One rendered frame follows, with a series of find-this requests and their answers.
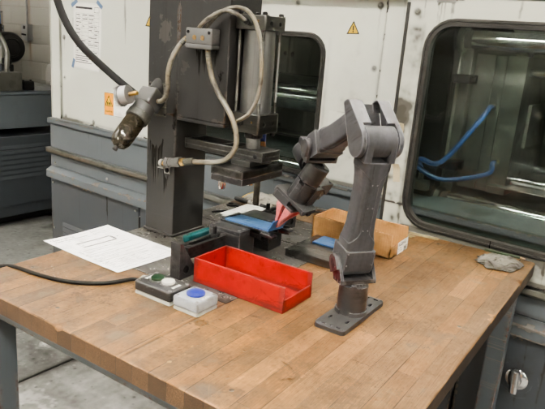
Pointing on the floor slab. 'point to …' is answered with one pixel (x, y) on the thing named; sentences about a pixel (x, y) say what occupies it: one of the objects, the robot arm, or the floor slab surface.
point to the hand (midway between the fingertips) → (277, 224)
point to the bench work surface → (275, 334)
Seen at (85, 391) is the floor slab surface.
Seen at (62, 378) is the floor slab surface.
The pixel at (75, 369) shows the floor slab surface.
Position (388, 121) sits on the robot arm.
